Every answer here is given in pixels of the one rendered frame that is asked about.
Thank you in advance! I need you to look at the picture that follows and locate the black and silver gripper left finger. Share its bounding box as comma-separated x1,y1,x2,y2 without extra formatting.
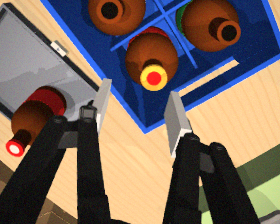
0,78,112,224

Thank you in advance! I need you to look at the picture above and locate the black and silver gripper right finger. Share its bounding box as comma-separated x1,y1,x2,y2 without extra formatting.
162,91,261,224

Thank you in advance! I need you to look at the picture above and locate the white flat rail with screws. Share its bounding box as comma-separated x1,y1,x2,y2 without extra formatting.
51,40,68,56

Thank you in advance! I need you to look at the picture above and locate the blue bottle crate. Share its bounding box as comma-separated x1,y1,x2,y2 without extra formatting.
40,0,280,134

